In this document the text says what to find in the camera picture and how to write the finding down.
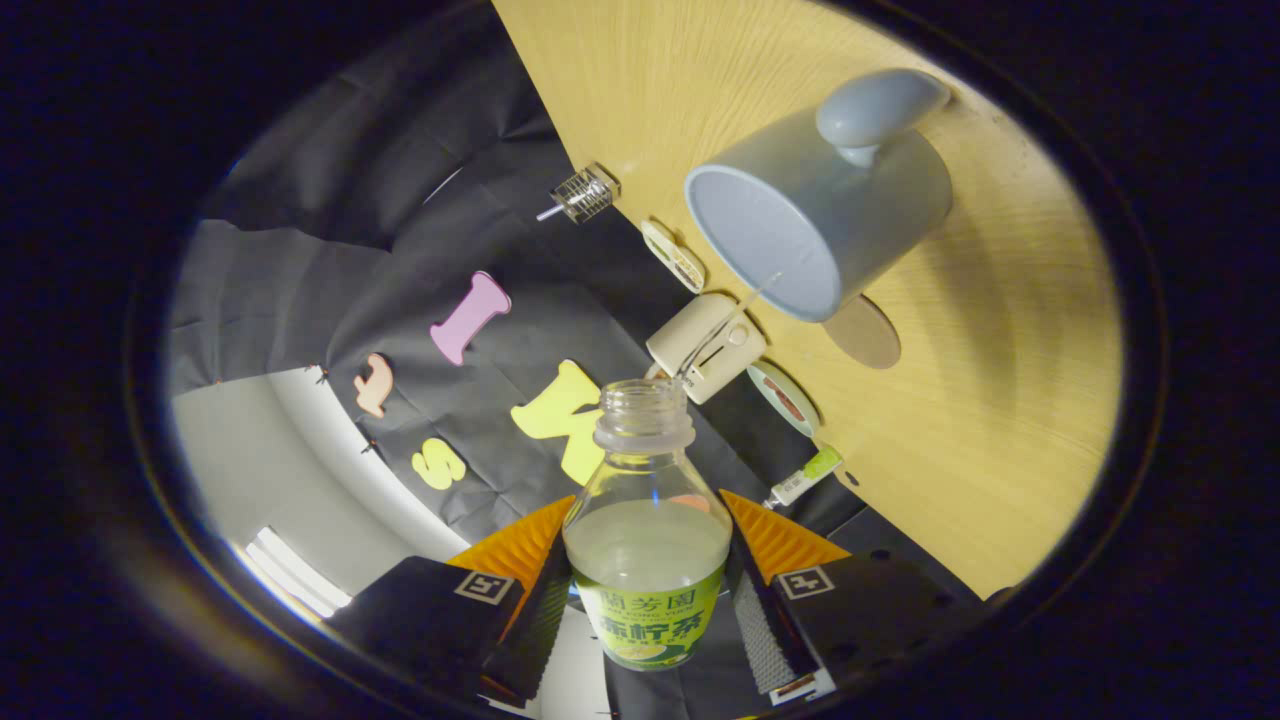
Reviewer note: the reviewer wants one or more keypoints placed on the wooden table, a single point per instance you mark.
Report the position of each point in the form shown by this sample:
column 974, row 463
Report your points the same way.
column 1000, row 380

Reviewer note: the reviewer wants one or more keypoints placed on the ceiling light panel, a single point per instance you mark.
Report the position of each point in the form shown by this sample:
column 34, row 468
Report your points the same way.
column 295, row 575

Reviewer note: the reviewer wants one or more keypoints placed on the cream toaster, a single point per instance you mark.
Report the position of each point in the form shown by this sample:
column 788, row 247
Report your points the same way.
column 690, row 340

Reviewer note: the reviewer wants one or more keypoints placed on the pale green plate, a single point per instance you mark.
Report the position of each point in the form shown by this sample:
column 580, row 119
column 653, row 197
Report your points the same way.
column 768, row 385

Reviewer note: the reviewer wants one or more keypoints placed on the brown food piece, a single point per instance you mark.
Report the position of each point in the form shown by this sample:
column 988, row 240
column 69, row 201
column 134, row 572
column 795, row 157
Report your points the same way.
column 797, row 409
column 781, row 390

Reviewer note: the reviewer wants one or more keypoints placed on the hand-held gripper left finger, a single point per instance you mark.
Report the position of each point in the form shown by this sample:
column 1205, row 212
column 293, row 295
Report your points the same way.
column 535, row 620

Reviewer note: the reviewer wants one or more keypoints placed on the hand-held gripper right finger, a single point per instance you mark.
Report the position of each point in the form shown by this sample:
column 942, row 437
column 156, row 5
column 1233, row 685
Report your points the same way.
column 765, row 630

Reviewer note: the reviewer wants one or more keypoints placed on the white straw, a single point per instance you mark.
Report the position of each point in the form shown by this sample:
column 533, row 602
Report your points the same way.
column 550, row 212

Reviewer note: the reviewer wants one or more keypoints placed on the round brown coaster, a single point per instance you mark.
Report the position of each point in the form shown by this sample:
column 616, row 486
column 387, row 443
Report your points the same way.
column 870, row 340

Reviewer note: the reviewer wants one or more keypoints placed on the white capped bottle green label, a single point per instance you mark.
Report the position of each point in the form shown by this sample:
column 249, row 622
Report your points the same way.
column 800, row 482

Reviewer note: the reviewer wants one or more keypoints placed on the white divided snack tray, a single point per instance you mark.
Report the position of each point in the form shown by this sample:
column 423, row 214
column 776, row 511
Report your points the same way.
column 672, row 255

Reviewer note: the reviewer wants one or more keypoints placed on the clear juice bottle green label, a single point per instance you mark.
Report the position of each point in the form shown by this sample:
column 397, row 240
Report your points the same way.
column 645, row 570

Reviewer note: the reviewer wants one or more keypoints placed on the white cup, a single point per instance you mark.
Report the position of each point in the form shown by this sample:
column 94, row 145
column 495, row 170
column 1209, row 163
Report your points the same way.
column 860, row 220

